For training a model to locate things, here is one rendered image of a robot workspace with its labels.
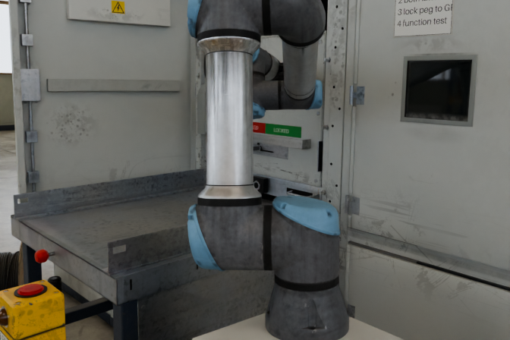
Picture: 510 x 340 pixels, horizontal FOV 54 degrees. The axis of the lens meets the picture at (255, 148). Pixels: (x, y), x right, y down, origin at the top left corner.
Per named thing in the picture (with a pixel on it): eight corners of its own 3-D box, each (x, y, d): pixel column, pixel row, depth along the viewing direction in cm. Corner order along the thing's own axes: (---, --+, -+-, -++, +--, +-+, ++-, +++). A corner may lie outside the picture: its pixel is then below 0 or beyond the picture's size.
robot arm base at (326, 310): (365, 323, 92) (365, 270, 91) (315, 354, 81) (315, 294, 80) (300, 301, 102) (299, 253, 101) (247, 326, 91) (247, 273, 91)
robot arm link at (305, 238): (343, 284, 84) (343, 205, 83) (262, 283, 85) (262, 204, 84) (337, 262, 96) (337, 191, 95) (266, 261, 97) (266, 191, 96)
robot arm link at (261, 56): (225, 71, 127) (225, 39, 129) (247, 83, 137) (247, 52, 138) (252, 67, 123) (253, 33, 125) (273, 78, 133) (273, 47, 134)
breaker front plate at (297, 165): (317, 192, 154) (322, 32, 148) (217, 169, 189) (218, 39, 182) (320, 191, 155) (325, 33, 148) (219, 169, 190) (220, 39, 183)
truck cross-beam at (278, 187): (324, 208, 153) (325, 188, 152) (212, 181, 191) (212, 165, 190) (334, 205, 156) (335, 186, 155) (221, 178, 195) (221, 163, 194)
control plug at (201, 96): (205, 134, 176) (205, 84, 173) (196, 133, 179) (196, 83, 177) (222, 133, 181) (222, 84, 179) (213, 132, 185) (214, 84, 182)
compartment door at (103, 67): (17, 202, 165) (4, -34, 154) (190, 182, 200) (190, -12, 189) (20, 206, 159) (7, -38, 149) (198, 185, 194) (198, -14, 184)
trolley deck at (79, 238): (117, 306, 102) (116, 278, 101) (11, 234, 146) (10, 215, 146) (326, 237, 148) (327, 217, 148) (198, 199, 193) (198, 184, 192)
